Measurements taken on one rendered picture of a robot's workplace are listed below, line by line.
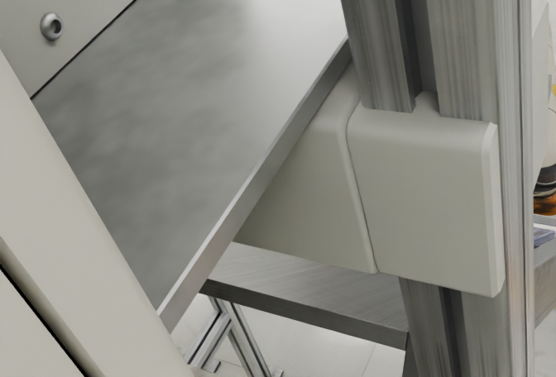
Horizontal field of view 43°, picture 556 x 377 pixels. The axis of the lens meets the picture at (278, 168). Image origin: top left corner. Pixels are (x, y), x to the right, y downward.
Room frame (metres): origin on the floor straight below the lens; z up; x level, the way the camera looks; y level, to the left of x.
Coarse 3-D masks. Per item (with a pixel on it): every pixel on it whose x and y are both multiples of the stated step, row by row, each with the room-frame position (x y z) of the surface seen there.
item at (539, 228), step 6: (534, 222) 0.63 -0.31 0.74; (534, 228) 0.56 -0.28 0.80; (540, 228) 0.57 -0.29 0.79; (546, 228) 0.57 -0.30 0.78; (552, 228) 0.58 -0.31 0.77; (534, 234) 0.51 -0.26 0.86; (540, 234) 0.52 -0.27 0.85; (546, 234) 0.52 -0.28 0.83; (552, 234) 0.55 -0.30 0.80; (534, 240) 0.48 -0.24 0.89; (540, 240) 0.50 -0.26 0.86; (546, 240) 0.52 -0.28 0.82; (534, 246) 0.48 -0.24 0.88
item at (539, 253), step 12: (540, 252) 0.39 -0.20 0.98; (552, 252) 0.40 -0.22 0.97; (540, 264) 0.35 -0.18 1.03; (552, 264) 0.38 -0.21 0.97; (540, 276) 0.35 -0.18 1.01; (552, 276) 0.38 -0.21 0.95; (540, 288) 0.35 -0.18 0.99; (552, 288) 0.39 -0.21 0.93; (540, 300) 0.35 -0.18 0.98; (552, 300) 0.39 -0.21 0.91; (540, 312) 0.35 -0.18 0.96; (408, 336) 0.20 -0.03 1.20; (408, 348) 0.20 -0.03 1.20; (408, 360) 0.19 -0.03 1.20; (408, 372) 0.19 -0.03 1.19
